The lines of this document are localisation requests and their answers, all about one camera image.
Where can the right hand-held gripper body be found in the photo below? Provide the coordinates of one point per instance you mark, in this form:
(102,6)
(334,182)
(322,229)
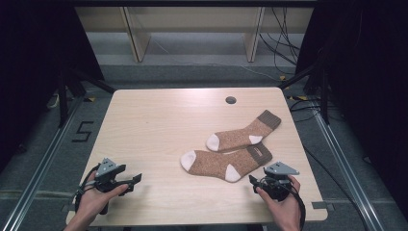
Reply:
(277,184)

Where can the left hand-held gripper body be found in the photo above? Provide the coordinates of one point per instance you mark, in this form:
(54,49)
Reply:
(106,168)

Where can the brown sock with white toe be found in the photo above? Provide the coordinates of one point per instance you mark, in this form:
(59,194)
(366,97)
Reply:
(240,136)
(211,163)

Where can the person's right hand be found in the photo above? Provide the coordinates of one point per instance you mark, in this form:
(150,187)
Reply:
(285,210)

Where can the person's left hand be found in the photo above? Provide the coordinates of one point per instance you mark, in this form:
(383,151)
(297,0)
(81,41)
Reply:
(91,202)

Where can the black metal stand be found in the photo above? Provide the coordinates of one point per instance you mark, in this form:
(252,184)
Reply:
(324,96)
(62,99)

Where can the black curtain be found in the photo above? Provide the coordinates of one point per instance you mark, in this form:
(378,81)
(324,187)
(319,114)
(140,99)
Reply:
(369,80)
(32,48)

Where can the light wooden shelf unit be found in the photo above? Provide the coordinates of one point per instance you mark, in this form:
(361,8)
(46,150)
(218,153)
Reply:
(192,19)

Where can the aluminium floor rail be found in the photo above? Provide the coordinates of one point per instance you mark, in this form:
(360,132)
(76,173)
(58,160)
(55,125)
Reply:
(38,173)
(346,173)

